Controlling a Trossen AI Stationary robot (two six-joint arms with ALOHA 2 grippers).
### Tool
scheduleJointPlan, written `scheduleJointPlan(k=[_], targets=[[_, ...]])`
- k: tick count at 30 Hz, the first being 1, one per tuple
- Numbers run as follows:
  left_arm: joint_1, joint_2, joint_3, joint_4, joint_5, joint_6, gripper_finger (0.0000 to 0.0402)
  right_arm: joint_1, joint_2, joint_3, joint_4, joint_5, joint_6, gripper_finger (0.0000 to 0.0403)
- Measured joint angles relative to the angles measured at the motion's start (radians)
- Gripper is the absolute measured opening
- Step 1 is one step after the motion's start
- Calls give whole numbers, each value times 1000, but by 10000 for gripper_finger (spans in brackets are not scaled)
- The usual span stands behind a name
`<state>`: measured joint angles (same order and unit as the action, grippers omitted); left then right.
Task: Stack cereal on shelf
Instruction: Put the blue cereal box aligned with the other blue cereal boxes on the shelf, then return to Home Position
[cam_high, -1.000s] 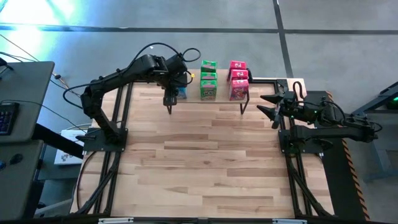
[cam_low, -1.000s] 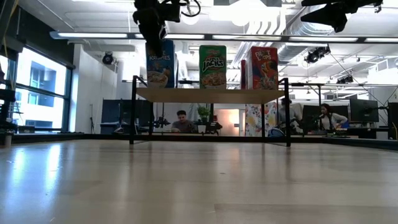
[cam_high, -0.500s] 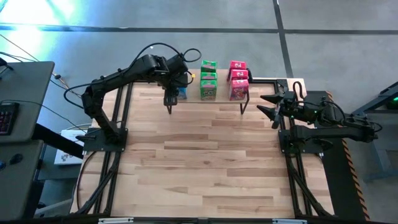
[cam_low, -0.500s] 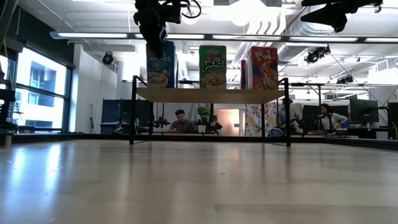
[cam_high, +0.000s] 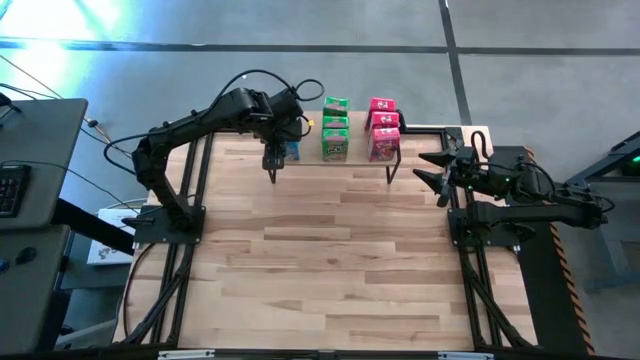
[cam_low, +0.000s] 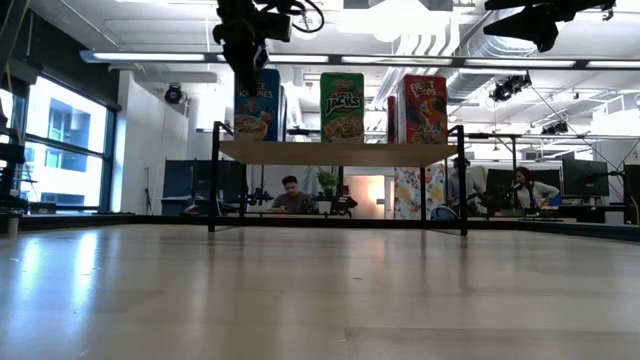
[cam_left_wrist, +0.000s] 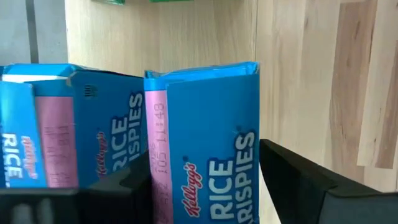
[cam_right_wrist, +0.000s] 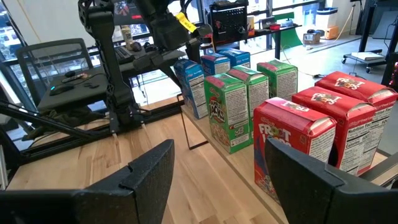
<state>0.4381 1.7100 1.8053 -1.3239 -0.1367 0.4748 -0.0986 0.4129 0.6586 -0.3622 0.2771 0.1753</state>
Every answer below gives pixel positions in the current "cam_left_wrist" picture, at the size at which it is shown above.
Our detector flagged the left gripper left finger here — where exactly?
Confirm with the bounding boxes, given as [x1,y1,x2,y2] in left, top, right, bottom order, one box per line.
[79,152,153,224]

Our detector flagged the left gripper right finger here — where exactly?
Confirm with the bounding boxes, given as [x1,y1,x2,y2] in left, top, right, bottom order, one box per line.
[259,139,398,224]

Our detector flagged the blue Rice Krispies cereal box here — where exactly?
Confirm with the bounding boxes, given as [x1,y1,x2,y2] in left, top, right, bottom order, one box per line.
[30,63,149,189]
[144,61,261,224]
[0,63,47,189]

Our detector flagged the green Apple Jacks cereal box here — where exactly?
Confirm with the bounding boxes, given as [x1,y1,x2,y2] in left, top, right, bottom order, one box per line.
[91,0,127,6]

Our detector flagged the wooden shelf with black frame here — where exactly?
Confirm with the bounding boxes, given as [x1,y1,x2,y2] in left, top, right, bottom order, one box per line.
[64,0,379,224]

